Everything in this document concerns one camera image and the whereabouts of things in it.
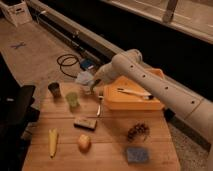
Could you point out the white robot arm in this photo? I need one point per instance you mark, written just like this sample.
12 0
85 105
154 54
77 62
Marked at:
190 107

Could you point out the dark metal cup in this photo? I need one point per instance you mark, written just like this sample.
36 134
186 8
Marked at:
54 88

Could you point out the green pepper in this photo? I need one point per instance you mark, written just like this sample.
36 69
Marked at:
92 87

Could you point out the yellow plastic bin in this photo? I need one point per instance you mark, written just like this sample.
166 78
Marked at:
116 100

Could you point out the black chair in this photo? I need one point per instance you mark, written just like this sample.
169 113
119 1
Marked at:
16 112

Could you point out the yellow corn cob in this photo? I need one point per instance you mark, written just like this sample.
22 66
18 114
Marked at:
53 139

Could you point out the dark grape bunch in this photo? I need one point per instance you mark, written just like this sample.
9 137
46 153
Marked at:
138 129

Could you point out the blue sponge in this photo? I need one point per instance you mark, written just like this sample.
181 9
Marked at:
137 155

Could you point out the green plastic cup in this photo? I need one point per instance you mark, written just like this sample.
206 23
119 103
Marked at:
72 99

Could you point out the white cardboard box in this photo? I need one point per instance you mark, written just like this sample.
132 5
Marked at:
17 14

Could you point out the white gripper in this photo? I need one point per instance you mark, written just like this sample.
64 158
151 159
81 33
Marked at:
97 82

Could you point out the dark rectangular sponge block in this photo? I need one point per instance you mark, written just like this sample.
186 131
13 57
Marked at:
85 123

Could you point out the clear plastic bag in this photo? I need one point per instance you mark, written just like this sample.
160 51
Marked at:
85 78

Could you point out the metal fork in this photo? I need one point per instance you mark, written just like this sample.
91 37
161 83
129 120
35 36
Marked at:
100 105

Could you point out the blue box on floor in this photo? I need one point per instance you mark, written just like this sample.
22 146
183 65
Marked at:
86 64

